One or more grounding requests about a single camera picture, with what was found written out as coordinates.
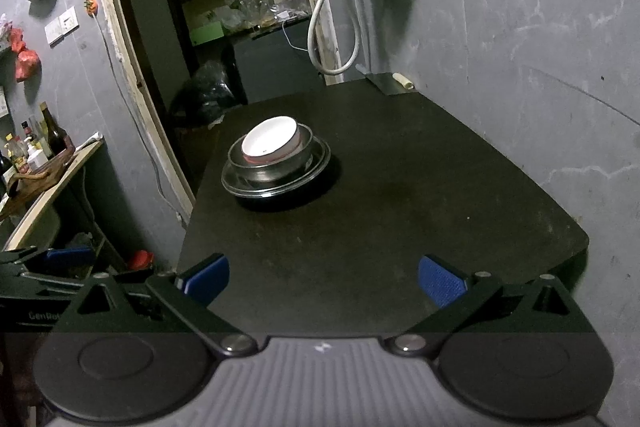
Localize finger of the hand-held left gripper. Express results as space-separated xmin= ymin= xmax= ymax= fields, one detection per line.
xmin=0 ymin=247 xmax=96 ymax=280

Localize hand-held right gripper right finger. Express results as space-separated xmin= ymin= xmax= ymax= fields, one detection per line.
xmin=387 ymin=255 xmax=598 ymax=355

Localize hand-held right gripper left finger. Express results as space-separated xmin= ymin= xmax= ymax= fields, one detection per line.
xmin=50 ymin=253 xmax=258 ymax=354

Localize plain steel plate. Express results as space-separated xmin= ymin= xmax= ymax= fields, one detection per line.
xmin=221 ymin=157 xmax=331 ymax=199

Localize steel bowl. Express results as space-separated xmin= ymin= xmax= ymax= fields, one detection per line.
xmin=228 ymin=125 xmax=315 ymax=186

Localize red-rimmed white plate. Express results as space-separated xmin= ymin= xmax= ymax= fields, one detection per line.
xmin=241 ymin=117 xmax=302 ymax=164

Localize steel plate with sticker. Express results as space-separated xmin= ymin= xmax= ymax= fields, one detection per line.
xmin=225 ymin=134 xmax=332 ymax=194

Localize red-capped bottle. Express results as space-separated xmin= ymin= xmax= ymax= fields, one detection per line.
xmin=126 ymin=250 xmax=154 ymax=271

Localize wooden counter board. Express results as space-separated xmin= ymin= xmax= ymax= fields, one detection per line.
xmin=0 ymin=132 xmax=106 ymax=253

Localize white pump bottle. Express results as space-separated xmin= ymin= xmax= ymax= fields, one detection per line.
xmin=27 ymin=141 xmax=47 ymax=172

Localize small condiment bottle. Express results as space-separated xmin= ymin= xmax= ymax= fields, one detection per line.
xmin=4 ymin=122 xmax=31 ymax=174

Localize dark glass bottle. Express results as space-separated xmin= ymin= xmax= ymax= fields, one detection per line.
xmin=39 ymin=101 xmax=76 ymax=156

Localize black plastic bag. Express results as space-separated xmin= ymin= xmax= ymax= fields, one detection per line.
xmin=169 ymin=59 xmax=242 ymax=128

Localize grey cabinet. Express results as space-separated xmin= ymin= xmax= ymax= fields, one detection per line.
xmin=232 ymin=19 xmax=324 ymax=106

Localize green box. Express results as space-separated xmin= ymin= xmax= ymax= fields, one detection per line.
xmin=189 ymin=23 xmax=224 ymax=48

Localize grey wall cable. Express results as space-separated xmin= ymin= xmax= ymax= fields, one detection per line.
xmin=94 ymin=13 xmax=184 ymax=224

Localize worn door frame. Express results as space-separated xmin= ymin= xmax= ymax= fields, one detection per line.
xmin=86 ymin=0 xmax=197 ymax=219

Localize kitchen cleaver cream handle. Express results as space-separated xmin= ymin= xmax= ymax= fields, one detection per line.
xmin=357 ymin=64 xmax=417 ymax=96

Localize white wall switch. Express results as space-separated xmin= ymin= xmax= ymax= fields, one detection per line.
xmin=44 ymin=7 xmax=80 ymax=47

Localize thin white cable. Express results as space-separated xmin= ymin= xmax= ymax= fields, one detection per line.
xmin=281 ymin=23 xmax=309 ymax=52

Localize white hose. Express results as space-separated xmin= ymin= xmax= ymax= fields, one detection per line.
xmin=307 ymin=0 xmax=364 ymax=76

